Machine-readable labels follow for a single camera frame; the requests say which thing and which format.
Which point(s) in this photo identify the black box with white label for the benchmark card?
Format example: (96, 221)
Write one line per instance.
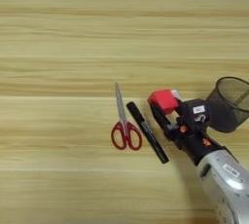
(194, 119)

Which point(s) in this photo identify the red foam cube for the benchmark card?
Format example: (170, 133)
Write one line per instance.
(163, 101)

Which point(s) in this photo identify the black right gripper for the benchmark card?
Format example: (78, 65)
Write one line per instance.
(194, 145)

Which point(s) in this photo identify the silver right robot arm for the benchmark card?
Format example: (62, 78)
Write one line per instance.
(223, 189)

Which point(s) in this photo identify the black mesh pen cup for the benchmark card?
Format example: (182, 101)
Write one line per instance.
(223, 117)

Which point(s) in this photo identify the black marker pen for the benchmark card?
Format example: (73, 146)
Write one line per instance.
(147, 132)

